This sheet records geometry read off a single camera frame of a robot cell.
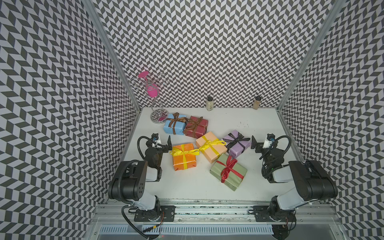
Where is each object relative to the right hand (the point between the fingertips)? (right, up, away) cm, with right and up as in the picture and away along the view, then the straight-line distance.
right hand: (260, 137), depth 89 cm
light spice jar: (-29, +23, +23) cm, 43 cm away
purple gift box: (-15, -4, -1) cm, 15 cm away
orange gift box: (-46, -11, -5) cm, 47 cm away
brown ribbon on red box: (-40, +9, +12) cm, 43 cm away
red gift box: (-39, +6, +9) cm, 40 cm away
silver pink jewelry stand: (-68, +14, +23) cm, 73 cm away
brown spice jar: (+8, +24, +25) cm, 35 cm away
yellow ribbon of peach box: (-38, -8, -5) cm, 39 cm away
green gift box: (-18, -22, -10) cm, 30 cm away
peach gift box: (-31, -10, 0) cm, 33 cm away
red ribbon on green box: (-22, -18, -9) cm, 30 cm away
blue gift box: (-50, +6, +10) cm, 51 cm away
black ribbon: (-11, -1, +2) cm, 11 cm away
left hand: (-60, 0, +1) cm, 60 cm away
